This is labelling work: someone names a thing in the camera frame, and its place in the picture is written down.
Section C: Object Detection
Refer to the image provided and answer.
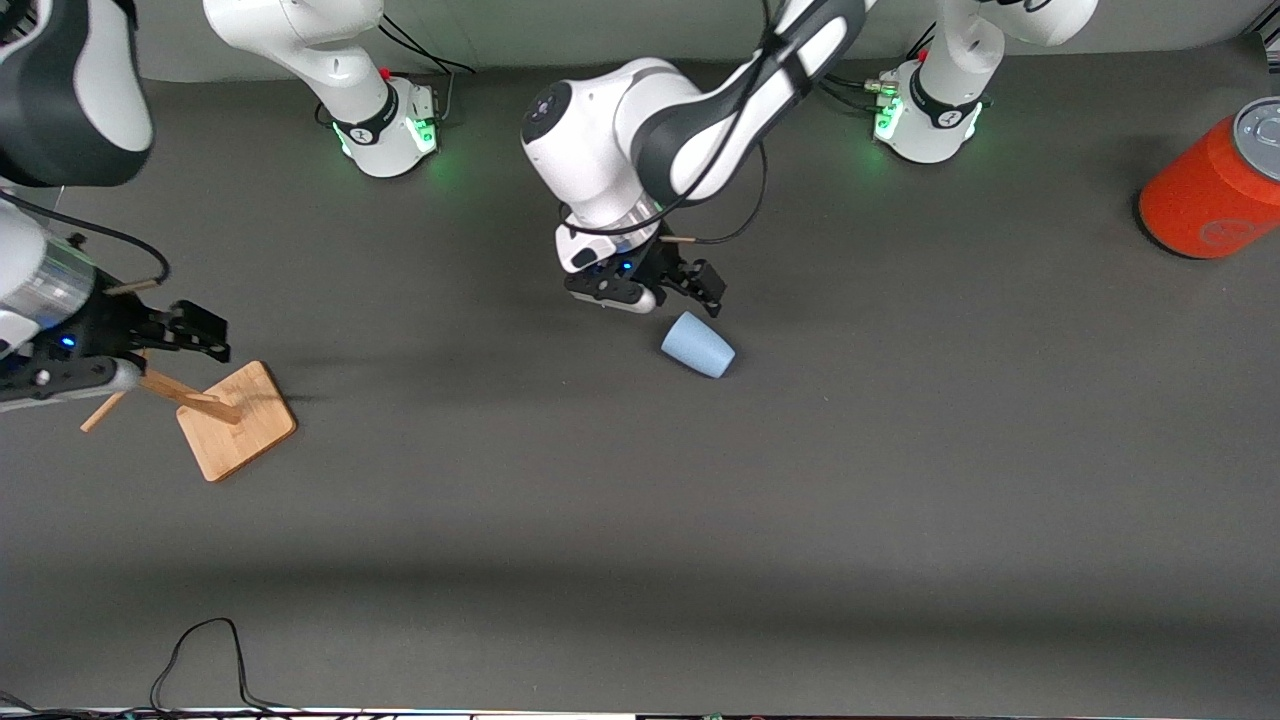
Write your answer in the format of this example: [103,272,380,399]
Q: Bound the black cable at table edge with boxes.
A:
[0,617,301,720]

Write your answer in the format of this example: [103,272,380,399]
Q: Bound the black left arm base cables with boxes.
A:
[818,20,936,111]

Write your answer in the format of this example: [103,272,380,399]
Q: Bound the wooden cup stand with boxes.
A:
[80,350,299,483]

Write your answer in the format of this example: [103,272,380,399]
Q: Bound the black arm base cables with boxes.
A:
[316,12,476,129]
[818,20,936,111]

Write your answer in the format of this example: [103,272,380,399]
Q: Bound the black right arm base cables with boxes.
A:
[316,12,476,129]

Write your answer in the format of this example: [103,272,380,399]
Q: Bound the light blue cup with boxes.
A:
[660,310,737,380]

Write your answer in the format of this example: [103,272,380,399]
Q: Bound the orange drink can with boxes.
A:
[1138,96,1280,262]

